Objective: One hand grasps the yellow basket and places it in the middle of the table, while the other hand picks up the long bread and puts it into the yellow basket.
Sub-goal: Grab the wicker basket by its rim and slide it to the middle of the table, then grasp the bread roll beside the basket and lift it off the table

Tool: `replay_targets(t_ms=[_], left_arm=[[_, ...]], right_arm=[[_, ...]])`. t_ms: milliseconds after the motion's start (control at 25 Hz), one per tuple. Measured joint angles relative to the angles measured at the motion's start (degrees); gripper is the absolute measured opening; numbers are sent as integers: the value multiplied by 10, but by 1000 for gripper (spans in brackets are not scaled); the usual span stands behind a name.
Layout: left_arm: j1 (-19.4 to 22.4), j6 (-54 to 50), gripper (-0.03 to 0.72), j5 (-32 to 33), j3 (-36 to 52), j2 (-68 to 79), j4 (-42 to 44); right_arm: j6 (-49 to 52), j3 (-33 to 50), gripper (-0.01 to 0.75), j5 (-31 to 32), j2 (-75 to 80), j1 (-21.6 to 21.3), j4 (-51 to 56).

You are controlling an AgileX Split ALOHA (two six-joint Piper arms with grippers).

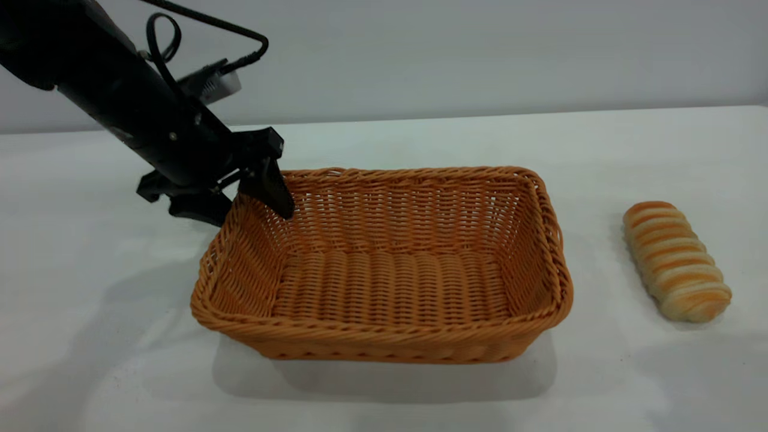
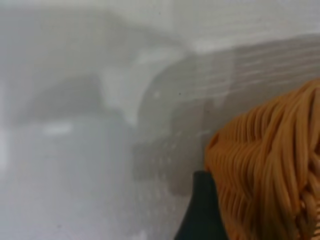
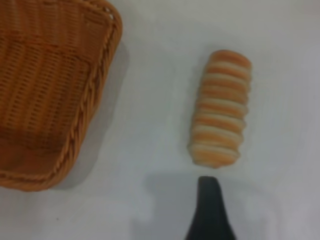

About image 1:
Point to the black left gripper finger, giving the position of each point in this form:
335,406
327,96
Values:
267,186
201,209

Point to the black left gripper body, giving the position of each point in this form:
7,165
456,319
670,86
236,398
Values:
192,153

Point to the orange woven wicker basket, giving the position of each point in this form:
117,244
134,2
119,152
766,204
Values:
384,288

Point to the striped long bread roll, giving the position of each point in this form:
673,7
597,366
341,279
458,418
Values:
675,261

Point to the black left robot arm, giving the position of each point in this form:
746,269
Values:
90,66

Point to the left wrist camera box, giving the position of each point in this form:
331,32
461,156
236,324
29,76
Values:
216,81

